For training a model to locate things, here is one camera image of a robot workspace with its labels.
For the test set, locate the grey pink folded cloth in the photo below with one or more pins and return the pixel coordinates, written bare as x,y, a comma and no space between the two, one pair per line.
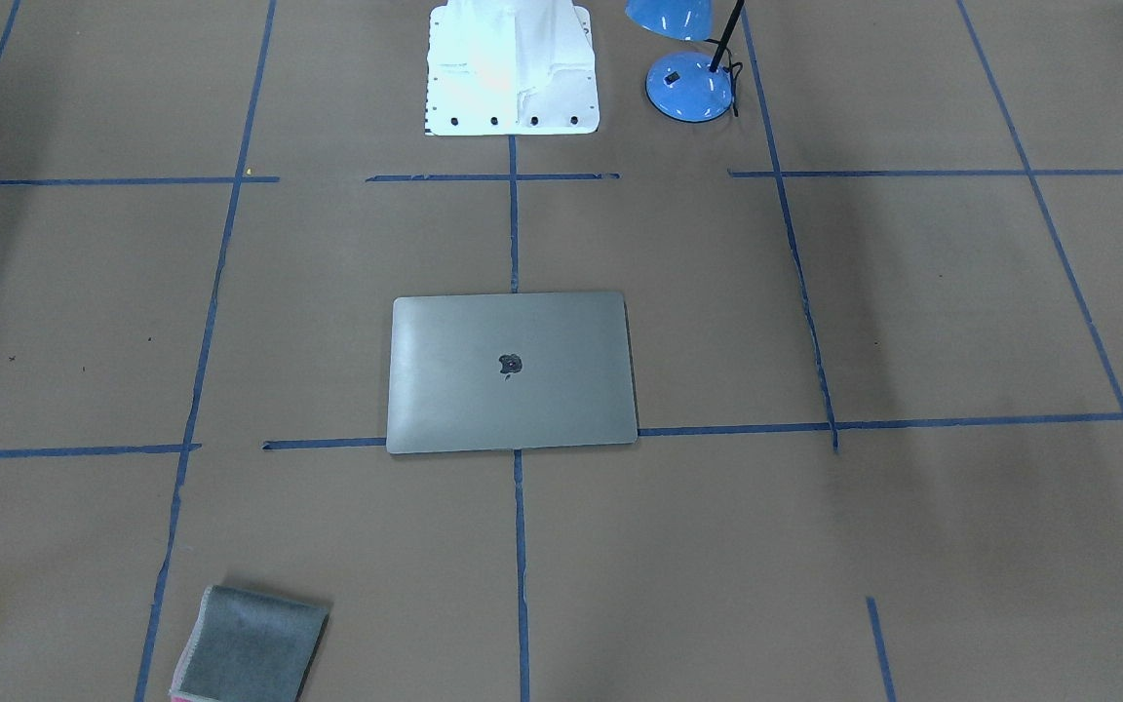
246,646

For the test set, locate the grey laptop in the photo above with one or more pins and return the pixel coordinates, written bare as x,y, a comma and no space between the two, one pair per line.
510,371

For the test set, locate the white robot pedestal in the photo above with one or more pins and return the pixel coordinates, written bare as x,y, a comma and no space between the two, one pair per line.
511,68

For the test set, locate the blue desk lamp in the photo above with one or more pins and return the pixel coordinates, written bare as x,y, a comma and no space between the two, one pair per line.
689,87

